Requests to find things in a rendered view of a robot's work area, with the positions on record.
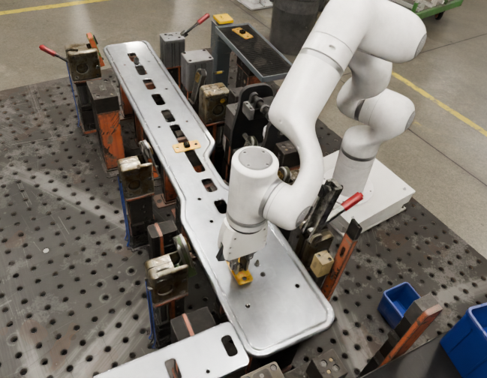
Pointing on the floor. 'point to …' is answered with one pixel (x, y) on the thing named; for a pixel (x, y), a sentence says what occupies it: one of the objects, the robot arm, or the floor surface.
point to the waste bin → (293, 23)
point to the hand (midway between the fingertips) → (239, 262)
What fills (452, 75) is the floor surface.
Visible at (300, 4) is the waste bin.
